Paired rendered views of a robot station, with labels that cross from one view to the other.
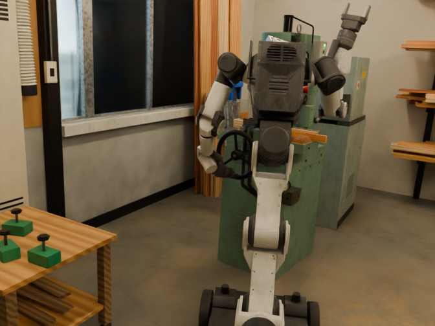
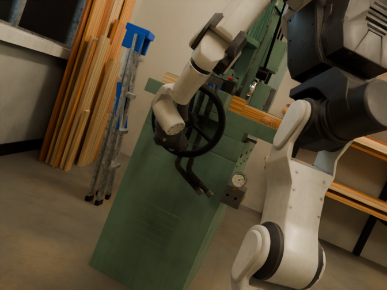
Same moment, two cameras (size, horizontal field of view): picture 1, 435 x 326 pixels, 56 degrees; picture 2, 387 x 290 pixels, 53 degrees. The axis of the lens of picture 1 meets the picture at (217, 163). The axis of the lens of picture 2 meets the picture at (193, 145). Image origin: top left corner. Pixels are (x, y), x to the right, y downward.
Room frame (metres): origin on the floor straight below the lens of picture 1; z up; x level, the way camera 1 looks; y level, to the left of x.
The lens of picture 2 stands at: (0.94, 0.46, 0.91)
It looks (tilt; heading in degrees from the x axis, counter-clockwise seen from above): 7 degrees down; 335
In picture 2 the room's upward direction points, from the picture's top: 22 degrees clockwise
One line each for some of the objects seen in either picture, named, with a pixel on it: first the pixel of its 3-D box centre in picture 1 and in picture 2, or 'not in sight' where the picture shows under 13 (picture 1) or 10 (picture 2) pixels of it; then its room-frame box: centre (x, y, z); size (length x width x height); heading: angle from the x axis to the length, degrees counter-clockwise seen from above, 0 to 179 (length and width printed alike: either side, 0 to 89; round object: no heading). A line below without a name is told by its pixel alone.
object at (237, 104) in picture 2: not in sight; (223, 99); (2.49, -0.31, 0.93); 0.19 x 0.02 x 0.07; 54
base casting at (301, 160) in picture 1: (275, 152); (206, 132); (2.68, -0.38, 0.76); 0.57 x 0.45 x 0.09; 144
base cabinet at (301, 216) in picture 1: (270, 208); (175, 204); (2.68, -0.38, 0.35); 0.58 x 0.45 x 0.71; 144
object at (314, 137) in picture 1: (283, 132); (236, 107); (2.52, -0.40, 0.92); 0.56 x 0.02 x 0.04; 54
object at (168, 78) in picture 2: (273, 129); (220, 100); (2.58, -0.34, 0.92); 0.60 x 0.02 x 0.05; 54
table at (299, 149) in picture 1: (262, 140); (211, 110); (2.48, -0.27, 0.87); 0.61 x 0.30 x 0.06; 54
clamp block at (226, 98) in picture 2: (255, 134); (211, 99); (2.41, -0.22, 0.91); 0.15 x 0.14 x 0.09; 54
